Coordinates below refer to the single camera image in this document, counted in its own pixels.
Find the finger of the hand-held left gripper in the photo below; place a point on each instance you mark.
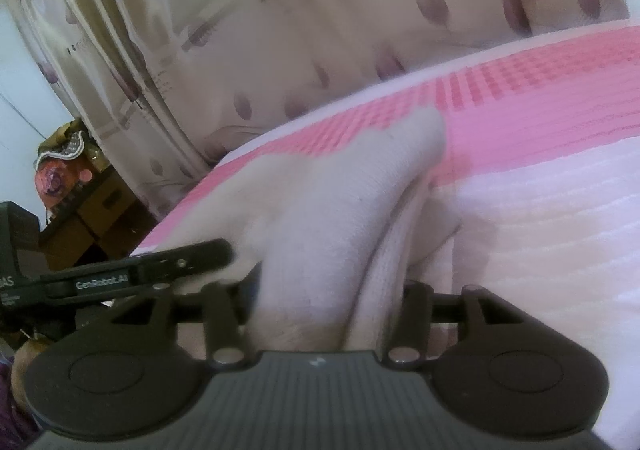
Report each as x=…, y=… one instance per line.
x=150, y=267

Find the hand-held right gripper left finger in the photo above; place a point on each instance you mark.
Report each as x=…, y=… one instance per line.
x=220, y=320

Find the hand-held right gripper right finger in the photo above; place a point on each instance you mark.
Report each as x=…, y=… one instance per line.
x=412, y=320

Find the beige shirt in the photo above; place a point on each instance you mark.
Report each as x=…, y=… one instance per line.
x=325, y=230

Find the person's left hand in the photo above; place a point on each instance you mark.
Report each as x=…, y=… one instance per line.
x=27, y=370

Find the brown cardboard box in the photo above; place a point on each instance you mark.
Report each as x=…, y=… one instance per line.
x=107, y=202
x=65, y=242

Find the decorated fabric bag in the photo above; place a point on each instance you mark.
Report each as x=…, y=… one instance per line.
x=65, y=164

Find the pink checked bed sheet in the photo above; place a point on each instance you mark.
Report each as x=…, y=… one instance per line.
x=540, y=180

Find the beige leaf print curtain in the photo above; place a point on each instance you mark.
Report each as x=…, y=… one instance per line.
x=300, y=29

